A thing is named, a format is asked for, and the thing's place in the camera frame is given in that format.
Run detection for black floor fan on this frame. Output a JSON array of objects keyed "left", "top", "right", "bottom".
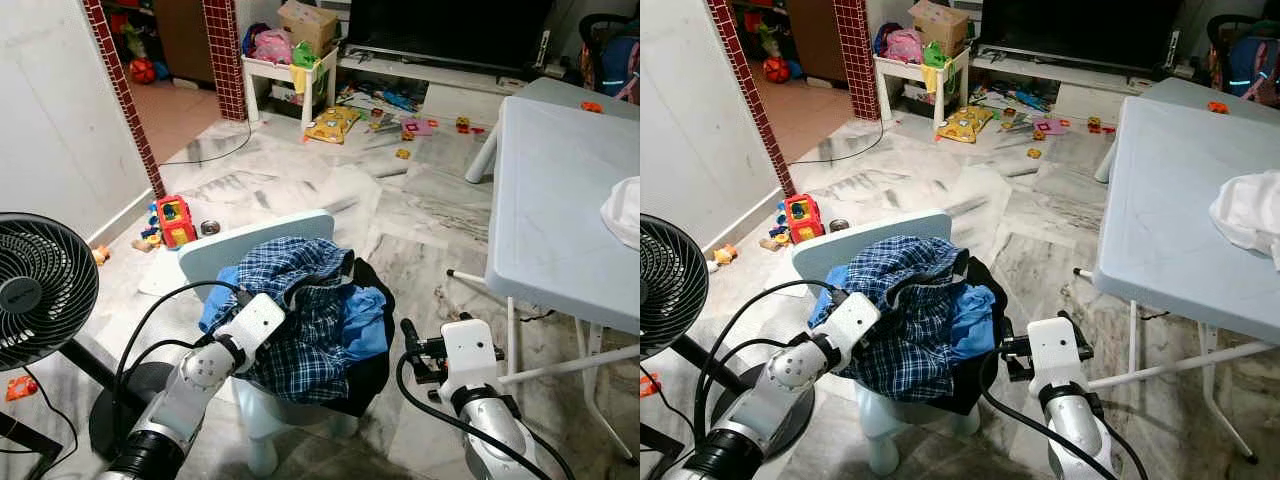
[
  {"left": 0, "top": 212, "right": 176, "bottom": 466},
  {"left": 640, "top": 215, "right": 816, "bottom": 480}
]

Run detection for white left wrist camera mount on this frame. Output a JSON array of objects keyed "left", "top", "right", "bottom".
[
  {"left": 813, "top": 292, "right": 883, "bottom": 346},
  {"left": 213, "top": 292, "right": 288, "bottom": 348}
]

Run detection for light blue folding table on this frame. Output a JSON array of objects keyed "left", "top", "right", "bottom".
[
  {"left": 1095, "top": 78, "right": 1280, "bottom": 186},
  {"left": 465, "top": 78, "right": 641, "bottom": 186},
  {"left": 447, "top": 95, "right": 641, "bottom": 466},
  {"left": 1073, "top": 95, "right": 1280, "bottom": 466}
]

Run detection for cardboard box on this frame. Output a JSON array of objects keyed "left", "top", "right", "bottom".
[
  {"left": 278, "top": 0, "right": 341, "bottom": 56},
  {"left": 908, "top": 0, "right": 971, "bottom": 56}
]

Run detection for black flat television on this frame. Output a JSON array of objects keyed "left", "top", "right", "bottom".
[
  {"left": 345, "top": 0, "right": 556, "bottom": 73},
  {"left": 978, "top": 0, "right": 1186, "bottom": 73}
]

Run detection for light blue kids chair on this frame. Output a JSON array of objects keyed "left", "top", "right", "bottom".
[
  {"left": 792, "top": 210, "right": 1011, "bottom": 476},
  {"left": 178, "top": 210, "right": 401, "bottom": 479}
]

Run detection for blue plaid shirt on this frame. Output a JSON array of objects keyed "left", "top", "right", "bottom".
[
  {"left": 200, "top": 237, "right": 356, "bottom": 404},
  {"left": 820, "top": 235, "right": 971, "bottom": 401}
]

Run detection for red toy truck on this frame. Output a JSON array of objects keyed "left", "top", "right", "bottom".
[
  {"left": 150, "top": 195, "right": 199, "bottom": 251},
  {"left": 783, "top": 193, "right": 826, "bottom": 244}
]

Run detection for pink kids bag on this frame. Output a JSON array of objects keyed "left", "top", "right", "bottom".
[
  {"left": 250, "top": 28, "right": 293, "bottom": 66},
  {"left": 880, "top": 28, "right": 924, "bottom": 66}
]

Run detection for white television stand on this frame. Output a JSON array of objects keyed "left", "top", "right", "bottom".
[
  {"left": 340, "top": 55, "right": 546, "bottom": 126},
  {"left": 970, "top": 55, "right": 1179, "bottom": 126}
]

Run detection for white kids table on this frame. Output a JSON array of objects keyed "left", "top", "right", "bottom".
[
  {"left": 873, "top": 48, "right": 969, "bottom": 131},
  {"left": 243, "top": 48, "right": 338, "bottom": 131}
]

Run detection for blue pink backpack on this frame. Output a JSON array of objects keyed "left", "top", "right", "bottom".
[
  {"left": 1208, "top": 12, "right": 1280, "bottom": 106},
  {"left": 580, "top": 12, "right": 641, "bottom": 106}
]

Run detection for white shirt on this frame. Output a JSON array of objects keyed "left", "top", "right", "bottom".
[
  {"left": 600, "top": 175, "right": 641, "bottom": 251},
  {"left": 1208, "top": 170, "right": 1280, "bottom": 271}
]

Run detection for blue garment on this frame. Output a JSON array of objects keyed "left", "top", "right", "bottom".
[
  {"left": 810, "top": 285, "right": 996, "bottom": 361},
  {"left": 200, "top": 265, "right": 391, "bottom": 361}
]

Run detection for yellow floor toy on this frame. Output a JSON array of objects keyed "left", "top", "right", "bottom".
[
  {"left": 935, "top": 105, "right": 991, "bottom": 144},
  {"left": 305, "top": 105, "right": 361, "bottom": 144}
]

